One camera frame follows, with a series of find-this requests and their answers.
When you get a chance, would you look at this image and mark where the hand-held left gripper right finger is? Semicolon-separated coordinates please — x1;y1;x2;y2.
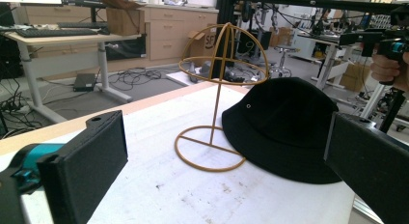
323;111;409;224

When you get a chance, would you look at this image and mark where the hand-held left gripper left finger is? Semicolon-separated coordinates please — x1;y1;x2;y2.
36;109;129;224

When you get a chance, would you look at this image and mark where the black bucket hat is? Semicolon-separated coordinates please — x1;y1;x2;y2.
221;76;343;185

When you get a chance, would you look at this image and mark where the gold wire hat stand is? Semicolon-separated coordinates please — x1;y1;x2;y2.
174;21;271;173

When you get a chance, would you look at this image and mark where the white work table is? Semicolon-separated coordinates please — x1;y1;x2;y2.
296;33;352;91

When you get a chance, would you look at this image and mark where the small tan cardboard box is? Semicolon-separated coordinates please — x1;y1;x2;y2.
340;62;373;94

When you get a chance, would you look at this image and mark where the round metal stool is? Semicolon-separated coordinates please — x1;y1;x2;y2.
269;44;302;79

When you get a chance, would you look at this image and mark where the flat black box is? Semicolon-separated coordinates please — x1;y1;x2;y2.
72;72;97;93

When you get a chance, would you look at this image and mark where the white height-adjustable desk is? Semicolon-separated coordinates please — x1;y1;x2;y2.
2;31;143;125

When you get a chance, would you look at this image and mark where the large black keyboard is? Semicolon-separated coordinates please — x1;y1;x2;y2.
14;28;99;39

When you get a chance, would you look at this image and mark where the slim black keyboard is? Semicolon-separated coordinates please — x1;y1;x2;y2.
56;21;109;30

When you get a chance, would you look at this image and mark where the open printed cardboard box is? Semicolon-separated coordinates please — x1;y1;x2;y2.
186;23;220;68

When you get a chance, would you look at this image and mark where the light wooden drawer cabinet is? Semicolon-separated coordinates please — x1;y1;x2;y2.
14;3;220;63

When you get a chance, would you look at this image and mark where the bundle of dark cables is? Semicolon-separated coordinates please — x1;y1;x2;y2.
0;83;44;140

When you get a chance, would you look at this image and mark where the tangle of black cables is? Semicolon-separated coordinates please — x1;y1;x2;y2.
108;67;164;92

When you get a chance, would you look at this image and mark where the black metal frame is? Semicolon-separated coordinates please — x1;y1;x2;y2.
213;0;409;79

